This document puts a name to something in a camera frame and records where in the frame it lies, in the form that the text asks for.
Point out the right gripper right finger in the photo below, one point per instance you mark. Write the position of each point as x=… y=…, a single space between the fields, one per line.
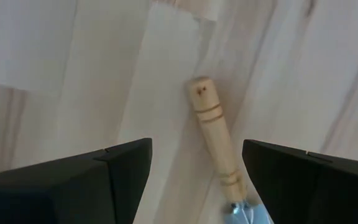
x=315 y=189

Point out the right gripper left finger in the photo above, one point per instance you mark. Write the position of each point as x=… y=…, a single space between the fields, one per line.
x=57 y=193

